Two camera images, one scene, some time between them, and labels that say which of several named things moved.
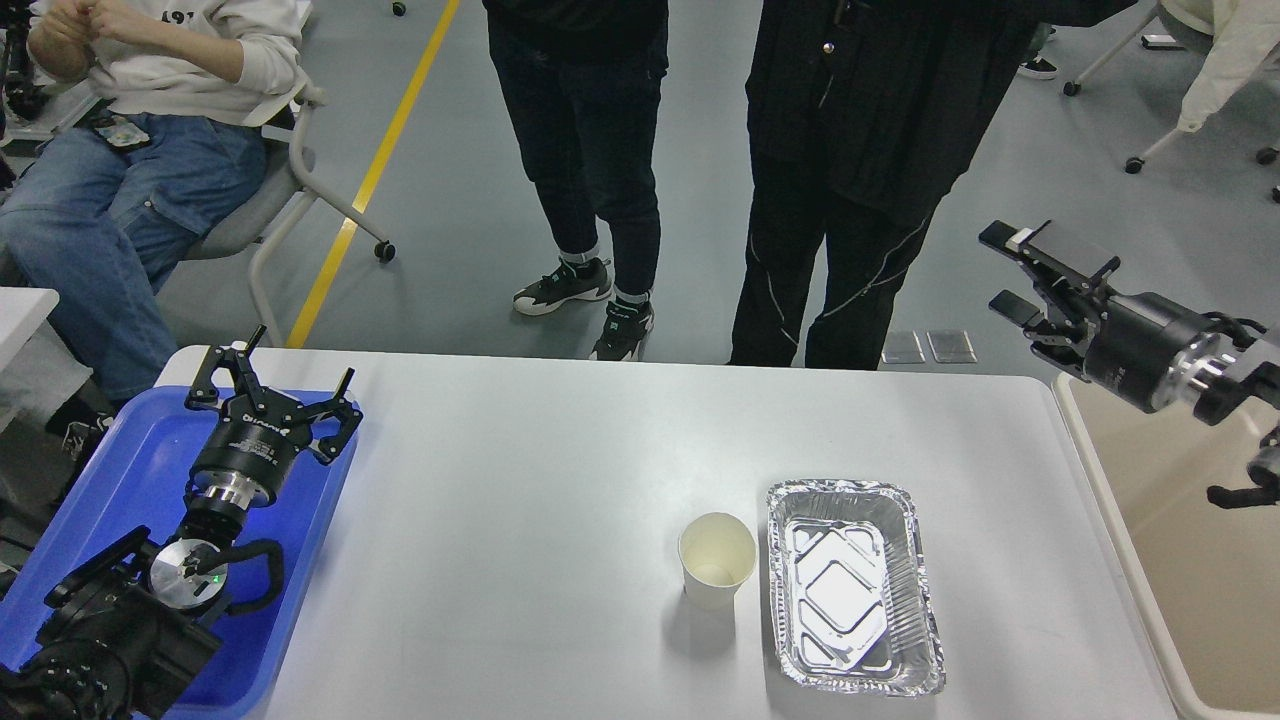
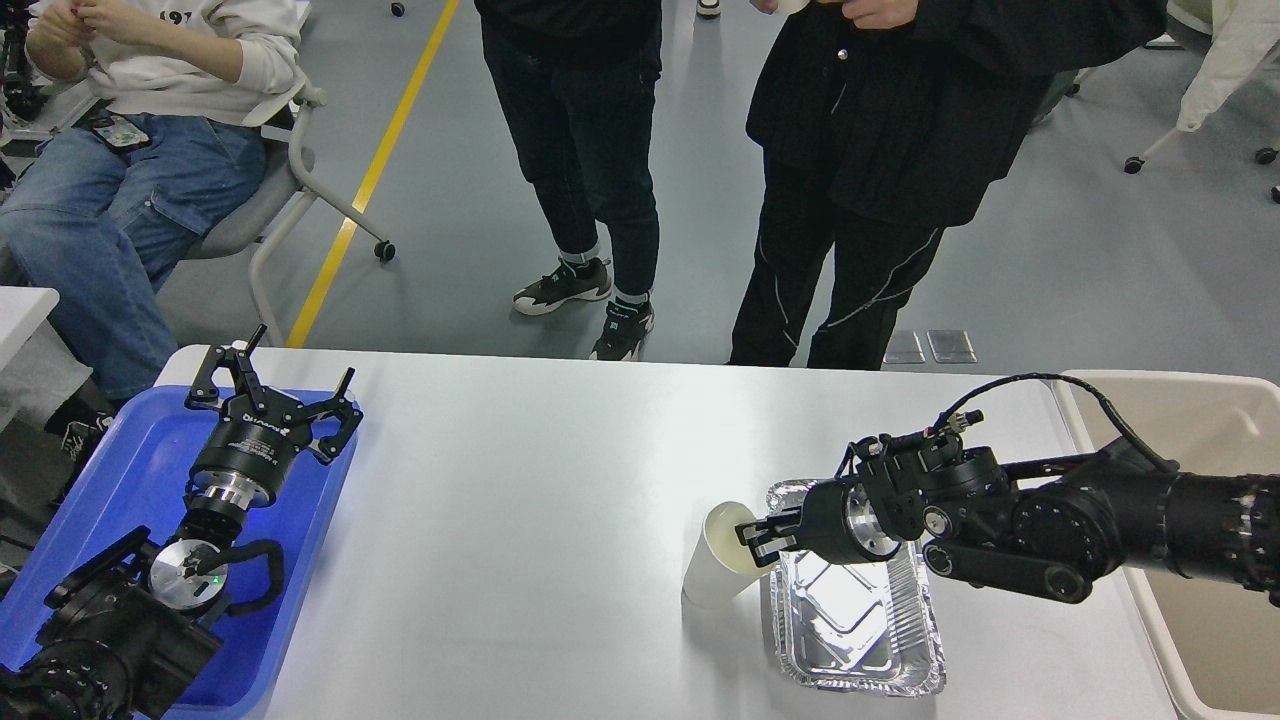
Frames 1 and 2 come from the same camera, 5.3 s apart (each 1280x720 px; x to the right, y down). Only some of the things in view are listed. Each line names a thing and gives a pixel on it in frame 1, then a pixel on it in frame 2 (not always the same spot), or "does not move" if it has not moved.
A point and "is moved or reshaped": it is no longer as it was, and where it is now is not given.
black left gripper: [248, 454] does not move
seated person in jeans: [99, 209] does not move
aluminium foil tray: [852, 600] does not move
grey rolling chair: [249, 235] does not move
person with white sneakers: [1038, 67] -> [708, 9]
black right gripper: [1145, 351] -> [839, 524]
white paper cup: [717, 551] is moved or reshaped
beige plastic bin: [1203, 583] does not move
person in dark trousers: [586, 78] does not move
